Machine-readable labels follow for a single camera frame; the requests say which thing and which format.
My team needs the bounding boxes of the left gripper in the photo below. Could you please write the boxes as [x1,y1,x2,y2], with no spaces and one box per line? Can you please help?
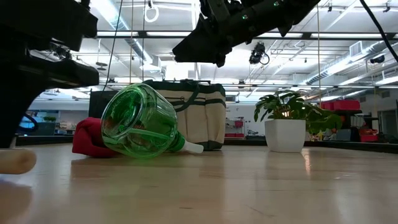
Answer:
[0,55,100,149]

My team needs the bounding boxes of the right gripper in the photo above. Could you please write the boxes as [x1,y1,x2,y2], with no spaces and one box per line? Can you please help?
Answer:
[172,0,290,68]

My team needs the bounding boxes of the red gardening glove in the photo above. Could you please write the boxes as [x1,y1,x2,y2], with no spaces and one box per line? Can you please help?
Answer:
[72,116,123,158]

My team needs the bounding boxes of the beige green gardening bag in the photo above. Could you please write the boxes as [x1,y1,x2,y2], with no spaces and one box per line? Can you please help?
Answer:
[142,79,227,151]

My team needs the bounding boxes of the green plastic spray bottle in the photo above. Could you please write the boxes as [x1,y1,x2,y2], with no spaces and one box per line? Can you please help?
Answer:
[99,83,205,159]

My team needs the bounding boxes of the black flat panel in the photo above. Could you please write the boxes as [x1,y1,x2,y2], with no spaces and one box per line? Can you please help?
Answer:
[88,90,109,119]

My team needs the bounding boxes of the white shelf with red boxes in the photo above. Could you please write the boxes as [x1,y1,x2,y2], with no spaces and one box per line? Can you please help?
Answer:
[224,119,245,139]

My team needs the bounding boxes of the black overhead light beam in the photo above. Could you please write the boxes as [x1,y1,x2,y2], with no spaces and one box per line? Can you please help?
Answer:
[95,29,398,40]

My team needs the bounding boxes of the thin vertical metal rod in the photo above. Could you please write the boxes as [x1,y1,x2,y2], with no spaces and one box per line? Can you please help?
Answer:
[316,4,322,105]

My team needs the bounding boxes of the potted plant in white pot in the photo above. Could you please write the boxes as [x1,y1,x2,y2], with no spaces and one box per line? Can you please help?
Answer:
[253,90,343,153]

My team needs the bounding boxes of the red storage bins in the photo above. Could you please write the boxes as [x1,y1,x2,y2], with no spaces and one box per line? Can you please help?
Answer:
[320,99,361,111]

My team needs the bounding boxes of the red box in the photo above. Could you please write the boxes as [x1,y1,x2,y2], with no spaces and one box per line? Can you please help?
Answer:
[359,128,379,143]

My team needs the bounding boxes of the black curved hose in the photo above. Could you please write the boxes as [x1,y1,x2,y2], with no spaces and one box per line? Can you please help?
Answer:
[17,113,40,134]

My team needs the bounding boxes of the black ceiling camera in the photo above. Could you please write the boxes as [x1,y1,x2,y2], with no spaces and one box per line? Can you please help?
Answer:
[369,54,386,65]
[49,42,73,62]
[248,42,271,66]

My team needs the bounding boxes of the white hanging ring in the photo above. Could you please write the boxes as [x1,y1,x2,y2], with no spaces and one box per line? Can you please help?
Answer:
[144,4,160,24]

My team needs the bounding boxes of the black hanging cable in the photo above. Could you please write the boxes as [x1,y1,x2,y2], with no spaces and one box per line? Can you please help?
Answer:
[102,0,124,91]

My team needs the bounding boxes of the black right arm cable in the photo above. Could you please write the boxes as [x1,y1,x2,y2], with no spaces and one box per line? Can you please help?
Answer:
[359,0,398,63]

